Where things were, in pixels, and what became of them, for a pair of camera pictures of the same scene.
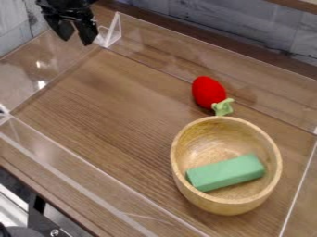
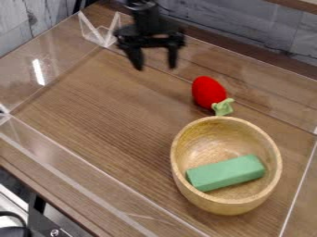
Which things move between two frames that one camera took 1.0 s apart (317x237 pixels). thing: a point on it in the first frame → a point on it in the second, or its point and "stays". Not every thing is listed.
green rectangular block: (225, 172) stays
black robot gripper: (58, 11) → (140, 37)
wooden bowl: (225, 162) stays
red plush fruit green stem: (209, 94) stays
